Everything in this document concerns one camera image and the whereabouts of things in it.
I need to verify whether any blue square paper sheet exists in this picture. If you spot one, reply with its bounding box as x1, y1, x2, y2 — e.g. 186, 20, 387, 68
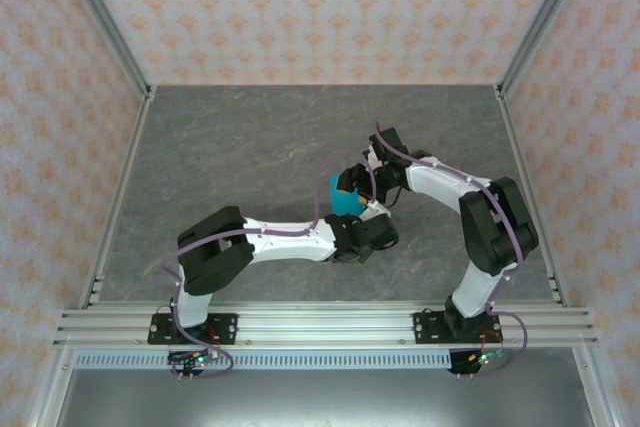
327, 172, 370, 217

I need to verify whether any grey metal panel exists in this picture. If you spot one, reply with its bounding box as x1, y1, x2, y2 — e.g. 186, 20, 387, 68
54, 369, 597, 427

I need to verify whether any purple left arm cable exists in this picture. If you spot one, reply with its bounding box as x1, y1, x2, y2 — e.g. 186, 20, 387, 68
162, 150, 375, 382

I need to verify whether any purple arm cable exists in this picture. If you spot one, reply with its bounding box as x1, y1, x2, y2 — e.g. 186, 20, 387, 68
373, 120, 530, 379
162, 150, 375, 382

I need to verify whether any aluminium mounting rail beam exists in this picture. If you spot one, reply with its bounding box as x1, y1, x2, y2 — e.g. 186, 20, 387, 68
52, 302, 600, 349

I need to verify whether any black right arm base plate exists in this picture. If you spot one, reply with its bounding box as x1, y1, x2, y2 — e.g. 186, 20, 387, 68
412, 311, 504, 347

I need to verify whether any aluminium table side rail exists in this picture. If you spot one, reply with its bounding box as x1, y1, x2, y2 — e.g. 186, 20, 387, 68
78, 89, 155, 309
493, 86, 570, 309

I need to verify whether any grey slotted cable duct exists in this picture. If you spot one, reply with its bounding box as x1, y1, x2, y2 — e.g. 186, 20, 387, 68
73, 349, 455, 372

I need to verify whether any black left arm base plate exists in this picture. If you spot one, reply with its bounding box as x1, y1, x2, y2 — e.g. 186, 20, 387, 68
147, 312, 239, 346

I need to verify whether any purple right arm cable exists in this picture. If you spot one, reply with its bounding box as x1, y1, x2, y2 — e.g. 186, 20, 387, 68
373, 120, 530, 379

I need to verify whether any aluminium frame post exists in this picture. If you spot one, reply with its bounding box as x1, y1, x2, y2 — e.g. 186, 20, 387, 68
52, 0, 157, 102
571, 346, 622, 427
493, 0, 597, 101
27, 346, 77, 427

